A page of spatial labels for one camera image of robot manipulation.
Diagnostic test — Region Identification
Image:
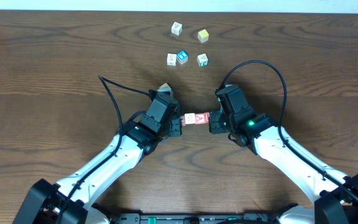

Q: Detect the white block green side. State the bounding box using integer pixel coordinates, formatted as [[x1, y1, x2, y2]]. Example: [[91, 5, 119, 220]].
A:
[[197, 54, 209, 67]]

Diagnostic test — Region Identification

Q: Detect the right black cable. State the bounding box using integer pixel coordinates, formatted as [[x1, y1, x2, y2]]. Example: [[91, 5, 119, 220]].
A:
[[216, 60, 358, 224]]

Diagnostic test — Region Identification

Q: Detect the red U block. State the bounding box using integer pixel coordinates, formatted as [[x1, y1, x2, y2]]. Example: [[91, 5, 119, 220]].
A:
[[180, 116, 186, 126]]

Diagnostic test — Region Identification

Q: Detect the black cable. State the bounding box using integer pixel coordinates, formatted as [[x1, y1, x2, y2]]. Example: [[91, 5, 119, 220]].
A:
[[216, 60, 358, 224], [54, 75, 152, 224]]

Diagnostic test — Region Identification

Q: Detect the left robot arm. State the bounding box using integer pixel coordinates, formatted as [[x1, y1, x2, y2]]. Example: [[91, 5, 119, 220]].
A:
[[14, 100, 181, 223]]

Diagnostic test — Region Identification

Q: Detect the white dragonfly block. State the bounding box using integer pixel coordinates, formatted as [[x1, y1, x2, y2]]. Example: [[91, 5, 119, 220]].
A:
[[157, 83, 173, 95]]

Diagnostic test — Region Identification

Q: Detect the blue top block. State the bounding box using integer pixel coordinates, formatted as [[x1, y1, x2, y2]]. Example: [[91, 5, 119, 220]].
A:
[[177, 50, 188, 65]]

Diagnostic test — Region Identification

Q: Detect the left black cable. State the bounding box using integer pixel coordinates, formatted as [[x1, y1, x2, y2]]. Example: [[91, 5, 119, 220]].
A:
[[54, 75, 152, 224]]

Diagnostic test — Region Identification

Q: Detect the white block number four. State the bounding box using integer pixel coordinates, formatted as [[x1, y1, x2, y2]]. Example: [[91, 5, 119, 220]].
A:
[[167, 54, 177, 66]]

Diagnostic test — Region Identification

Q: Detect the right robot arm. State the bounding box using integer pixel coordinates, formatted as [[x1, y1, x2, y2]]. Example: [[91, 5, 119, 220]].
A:
[[209, 108, 358, 223]]

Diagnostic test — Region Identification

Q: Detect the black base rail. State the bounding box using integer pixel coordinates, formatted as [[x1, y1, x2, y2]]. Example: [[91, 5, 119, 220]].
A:
[[111, 213, 279, 224]]

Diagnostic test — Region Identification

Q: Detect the white block top left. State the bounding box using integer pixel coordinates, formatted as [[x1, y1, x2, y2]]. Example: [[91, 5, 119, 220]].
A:
[[171, 22, 183, 35]]

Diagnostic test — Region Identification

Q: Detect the red A block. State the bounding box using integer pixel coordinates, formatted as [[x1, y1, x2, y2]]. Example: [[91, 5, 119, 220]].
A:
[[195, 113, 208, 124]]

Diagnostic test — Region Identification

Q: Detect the white block yellow side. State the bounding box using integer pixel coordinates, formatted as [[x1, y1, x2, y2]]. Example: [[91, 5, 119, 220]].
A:
[[184, 113, 196, 125]]

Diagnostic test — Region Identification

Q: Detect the yellow top block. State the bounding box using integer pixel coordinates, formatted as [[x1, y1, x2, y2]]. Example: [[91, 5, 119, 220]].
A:
[[198, 29, 209, 43]]

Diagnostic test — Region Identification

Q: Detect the red M block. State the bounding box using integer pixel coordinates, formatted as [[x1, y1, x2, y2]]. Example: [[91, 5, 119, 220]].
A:
[[204, 112, 210, 123]]

